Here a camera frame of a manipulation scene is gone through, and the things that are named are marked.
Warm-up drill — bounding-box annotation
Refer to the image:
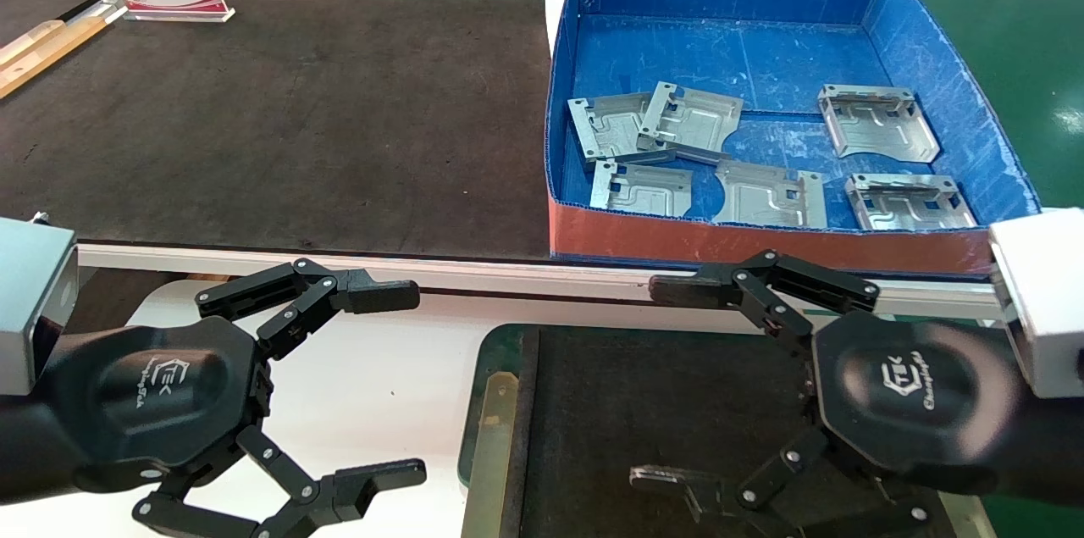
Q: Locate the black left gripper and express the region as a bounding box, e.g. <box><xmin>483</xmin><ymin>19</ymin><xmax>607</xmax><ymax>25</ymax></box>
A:
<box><xmin>38</xmin><ymin>258</ymin><xmax>427</xmax><ymax>538</ymax></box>

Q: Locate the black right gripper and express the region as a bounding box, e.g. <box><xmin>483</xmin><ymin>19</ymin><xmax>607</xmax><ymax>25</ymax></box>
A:
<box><xmin>629</xmin><ymin>248</ymin><xmax>1034</xmax><ymax>538</ymax></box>

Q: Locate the stamped grey metal part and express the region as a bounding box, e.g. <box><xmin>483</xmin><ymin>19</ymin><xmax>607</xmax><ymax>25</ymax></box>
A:
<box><xmin>567</xmin><ymin>93</ymin><xmax>678</xmax><ymax>166</ymax></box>
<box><xmin>817</xmin><ymin>84</ymin><xmax>941</xmax><ymax>164</ymax></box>
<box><xmin>845</xmin><ymin>174</ymin><xmax>979</xmax><ymax>232</ymax></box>
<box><xmin>639</xmin><ymin>81</ymin><xmax>744</xmax><ymax>163</ymax></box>
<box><xmin>589</xmin><ymin>160</ymin><xmax>694</xmax><ymax>218</ymax></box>
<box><xmin>713</xmin><ymin>160</ymin><xmax>828</xmax><ymax>230</ymax></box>

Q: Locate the black tray container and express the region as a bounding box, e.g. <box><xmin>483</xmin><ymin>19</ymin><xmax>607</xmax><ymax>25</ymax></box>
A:
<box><xmin>457</xmin><ymin>322</ymin><xmax>996</xmax><ymax>538</ymax></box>

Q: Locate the blue corrugated plastic box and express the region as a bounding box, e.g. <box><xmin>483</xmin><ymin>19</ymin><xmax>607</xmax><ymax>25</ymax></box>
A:
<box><xmin>545</xmin><ymin>0</ymin><xmax>1043</xmax><ymax>278</ymax></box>

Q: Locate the white sheet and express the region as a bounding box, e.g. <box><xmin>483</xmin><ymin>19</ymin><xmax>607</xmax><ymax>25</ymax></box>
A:
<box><xmin>542</xmin><ymin>0</ymin><xmax>577</xmax><ymax>56</ymax></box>

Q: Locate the wooden strip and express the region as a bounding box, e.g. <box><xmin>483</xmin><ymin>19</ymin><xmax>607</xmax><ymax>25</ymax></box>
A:
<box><xmin>0</xmin><ymin>17</ymin><xmax>108</xmax><ymax>98</ymax></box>

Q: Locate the aluminium table edge rail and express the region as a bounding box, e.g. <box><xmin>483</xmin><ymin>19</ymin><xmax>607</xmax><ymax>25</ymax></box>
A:
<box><xmin>76</xmin><ymin>243</ymin><xmax>1002</xmax><ymax>320</ymax></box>

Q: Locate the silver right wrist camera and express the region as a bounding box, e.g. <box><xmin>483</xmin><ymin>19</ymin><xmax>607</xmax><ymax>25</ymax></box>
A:
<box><xmin>989</xmin><ymin>208</ymin><xmax>1084</xmax><ymax>399</ymax></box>

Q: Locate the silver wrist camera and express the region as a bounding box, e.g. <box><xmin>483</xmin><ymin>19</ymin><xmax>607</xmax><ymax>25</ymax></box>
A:
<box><xmin>989</xmin><ymin>208</ymin><xmax>1084</xmax><ymax>399</ymax></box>
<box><xmin>0</xmin><ymin>216</ymin><xmax>79</xmax><ymax>397</ymax></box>

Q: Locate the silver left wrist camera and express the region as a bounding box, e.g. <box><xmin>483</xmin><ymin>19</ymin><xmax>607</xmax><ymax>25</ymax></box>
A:
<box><xmin>0</xmin><ymin>216</ymin><xmax>79</xmax><ymax>397</ymax></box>

